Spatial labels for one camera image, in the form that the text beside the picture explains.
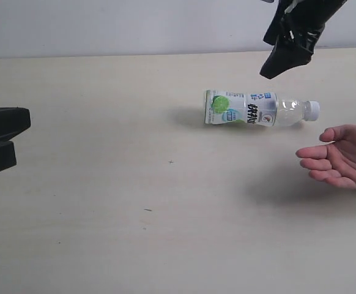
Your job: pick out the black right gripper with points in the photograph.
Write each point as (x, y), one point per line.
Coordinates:
(294, 32)

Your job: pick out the lime label drink bottle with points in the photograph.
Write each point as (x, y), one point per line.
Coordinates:
(264, 109)

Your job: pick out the open human hand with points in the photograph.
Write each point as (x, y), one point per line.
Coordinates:
(333, 162)

